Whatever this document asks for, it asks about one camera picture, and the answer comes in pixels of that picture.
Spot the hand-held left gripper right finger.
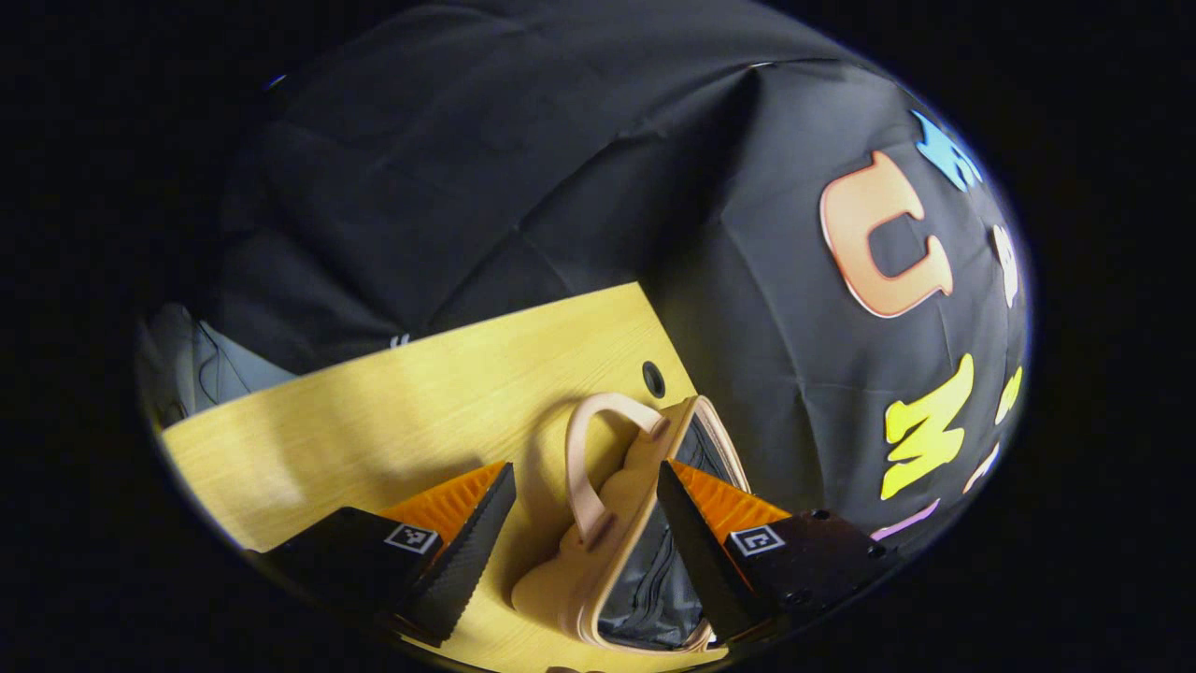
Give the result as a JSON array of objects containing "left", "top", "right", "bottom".
[{"left": 657, "top": 459, "right": 900, "bottom": 648}]

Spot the pale grey cloth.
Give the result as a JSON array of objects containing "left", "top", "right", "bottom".
[{"left": 138, "top": 304, "right": 300, "bottom": 433}]

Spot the pink hard-shell suitcase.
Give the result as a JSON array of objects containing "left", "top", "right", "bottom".
[{"left": 511, "top": 393, "right": 754, "bottom": 653}]

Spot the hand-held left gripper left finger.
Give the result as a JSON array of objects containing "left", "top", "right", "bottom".
[{"left": 248, "top": 461, "right": 518, "bottom": 649}]

